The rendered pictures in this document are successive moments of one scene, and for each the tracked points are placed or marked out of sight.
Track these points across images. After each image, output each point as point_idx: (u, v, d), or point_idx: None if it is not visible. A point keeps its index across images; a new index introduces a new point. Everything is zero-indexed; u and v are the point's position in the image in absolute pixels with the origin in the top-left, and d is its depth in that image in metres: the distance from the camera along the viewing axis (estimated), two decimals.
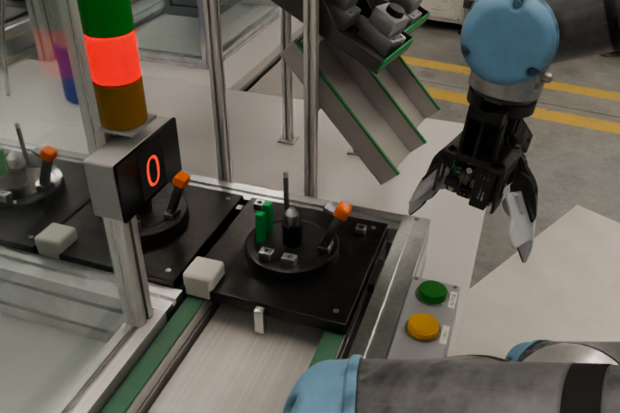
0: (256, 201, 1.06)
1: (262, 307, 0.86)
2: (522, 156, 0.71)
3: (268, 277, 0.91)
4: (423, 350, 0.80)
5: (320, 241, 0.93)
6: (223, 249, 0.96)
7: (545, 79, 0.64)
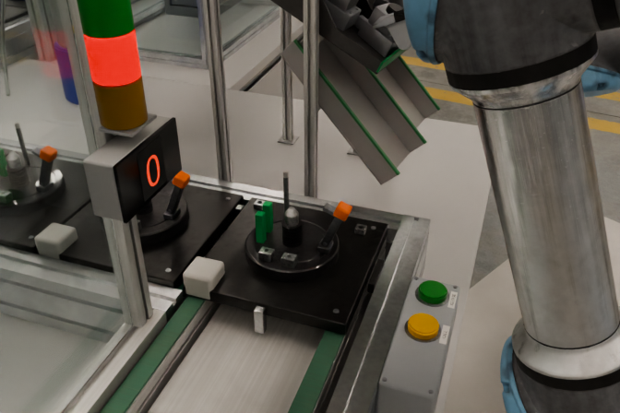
0: (256, 201, 1.06)
1: (262, 307, 0.86)
2: None
3: (268, 277, 0.91)
4: (423, 350, 0.80)
5: (320, 241, 0.93)
6: (223, 249, 0.96)
7: None
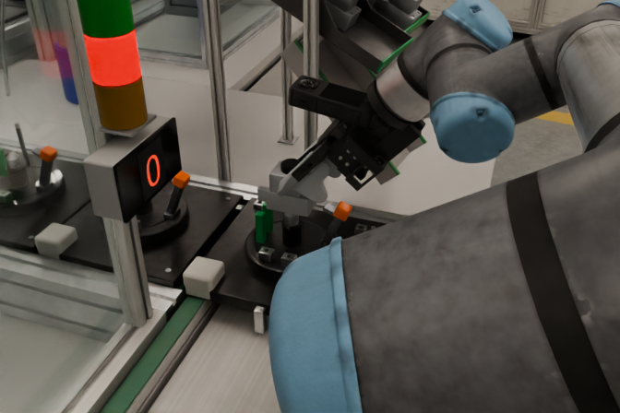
0: (256, 201, 1.06)
1: (262, 307, 0.86)
2: None
3: (268, 277, 0.91)
4: None
5: (320, 241, 0.93)
6: (223, 249, 0.96)
7: None
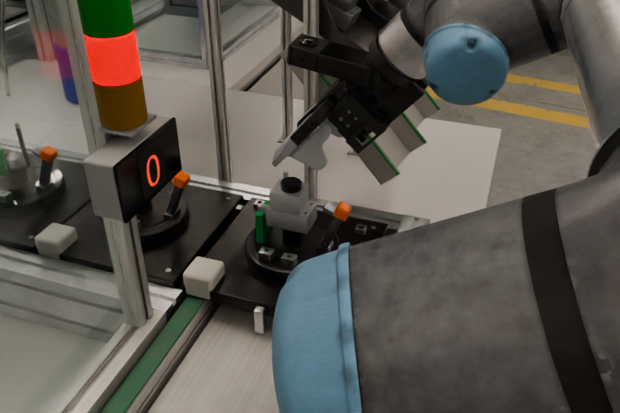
0: (256, 201, 1.06)
1: (262, 307, 0.86)
2: None
3: (268, 277, 0.91)
4: None
5: (320, 241, 0.93)
6: (223, 249, 0.96)
7: None
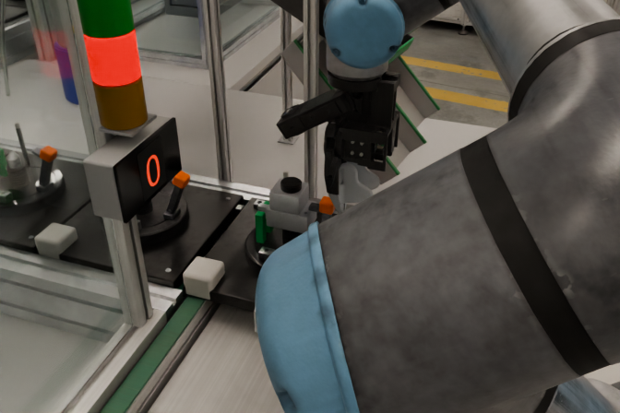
0: (256, 201, 1.06)
1: None
2: None
3: None
4: None
5: None
6: (223, 249, 0.96)
7: None
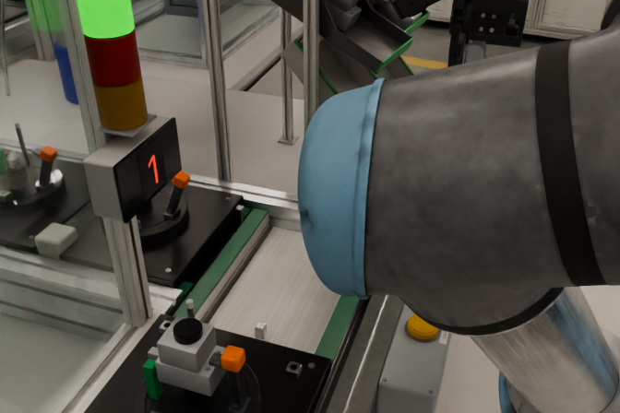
0: (163, 323, 0.82)
1: (263, 324, 0.88)
2: None
3: None
4: (423, 350, 0.80)
5: None
6: (107, 403, 0.72)
7: None
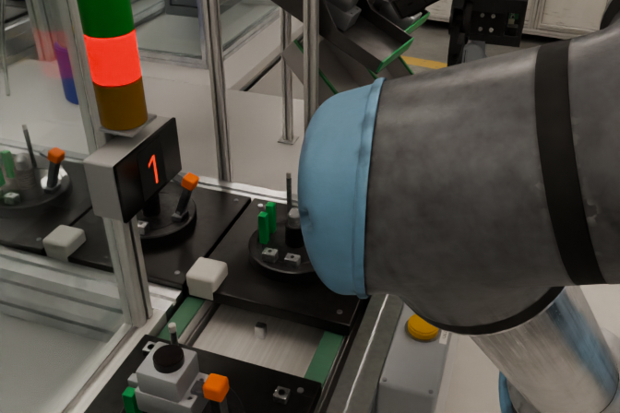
0: (148, 345, 0.79)
1: (263, 324, 0.88)
2: None
3: None
4: (423, 350, 0.80)
5: None
6: None
7: None
